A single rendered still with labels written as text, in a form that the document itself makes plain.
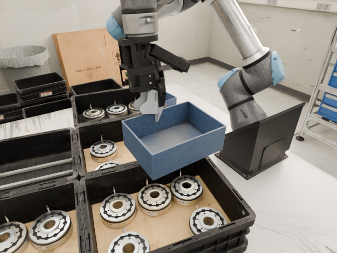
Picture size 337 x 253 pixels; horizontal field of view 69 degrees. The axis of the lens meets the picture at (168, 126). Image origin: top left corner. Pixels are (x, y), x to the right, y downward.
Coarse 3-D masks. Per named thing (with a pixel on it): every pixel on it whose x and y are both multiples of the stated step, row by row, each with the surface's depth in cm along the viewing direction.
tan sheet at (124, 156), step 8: (120, 144) 101; (88, 152) 97; (120, 152) 97; (128, 152) 97; (88, 160) 93; (112, 160) 93; (120, 160) 93; (128, 160) 93; (136, 160) 93; (88, 168) 89
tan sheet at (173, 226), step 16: (208, 192) 79; (96, 208) 74; (176, 208) 74; (192, 208) 74; (96, 224) 69; (128, 224) 69; (144, 224) 69; (160, 224) 69; (176, 224) 69; (96, 240) 65; (112, 240) 65; (160, 240) 65; (176, 240) 65
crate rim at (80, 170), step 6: (108, 120) 98; (114, 120) 98; (120, 120) 99; (78, 126) 94; (84, 126) 95; (78, 132) 91; (78, 138) 88; (78, 144) 84; (78, 150) 82; (78, 156) 79; (78, 162) 76; (132, 162) 76; (78, 168) 74; (108, 168) 74; (114, 168) 74; (84, 174) 72; (90, 174) 72
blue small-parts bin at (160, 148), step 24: (144, 120) 61; (168, 120) 66; (192, 120) 68; (216, 120) 59; (144, 144) 61; (168, 144) 61; (192, 144) 53; (216, 144) 58; (144, 168) 53; (168, 168) 52
